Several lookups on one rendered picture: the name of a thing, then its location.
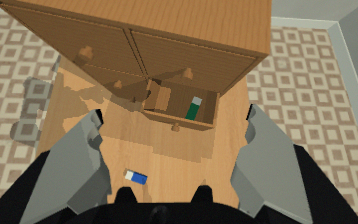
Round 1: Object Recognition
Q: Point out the brown wooden chest of drawers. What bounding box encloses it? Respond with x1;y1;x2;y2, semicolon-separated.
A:
0;0;272;99

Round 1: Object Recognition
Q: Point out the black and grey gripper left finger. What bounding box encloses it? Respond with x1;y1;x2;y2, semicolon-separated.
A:
0;109;112;224

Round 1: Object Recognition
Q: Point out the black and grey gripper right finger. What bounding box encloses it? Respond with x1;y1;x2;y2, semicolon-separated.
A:
230;104;358;224

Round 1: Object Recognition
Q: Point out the brown wooden drawer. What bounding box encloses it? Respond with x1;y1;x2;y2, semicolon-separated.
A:
5;3;143;75
76;62;148;93
132;29;256;92
104;85;145;103
140;78;220;132

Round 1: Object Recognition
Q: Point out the blue and white eraser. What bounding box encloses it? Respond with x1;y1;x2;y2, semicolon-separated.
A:
125;170;148;185

